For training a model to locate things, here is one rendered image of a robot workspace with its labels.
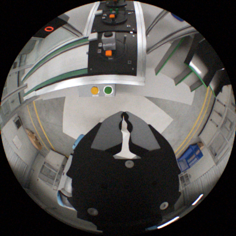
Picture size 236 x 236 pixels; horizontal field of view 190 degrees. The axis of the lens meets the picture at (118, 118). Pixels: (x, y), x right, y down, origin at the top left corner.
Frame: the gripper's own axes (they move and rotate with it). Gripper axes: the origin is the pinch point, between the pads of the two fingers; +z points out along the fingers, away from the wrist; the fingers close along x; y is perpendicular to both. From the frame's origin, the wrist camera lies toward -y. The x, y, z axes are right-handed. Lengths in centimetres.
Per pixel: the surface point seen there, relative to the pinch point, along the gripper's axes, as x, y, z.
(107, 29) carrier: -7.9, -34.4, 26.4
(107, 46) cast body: -5.5, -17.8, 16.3
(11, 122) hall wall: -820, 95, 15
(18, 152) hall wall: -848, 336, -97
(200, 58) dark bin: 20.6, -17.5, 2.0
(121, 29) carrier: -1.2, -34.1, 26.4
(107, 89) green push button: -7.0, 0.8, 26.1
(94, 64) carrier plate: -13.4, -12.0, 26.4
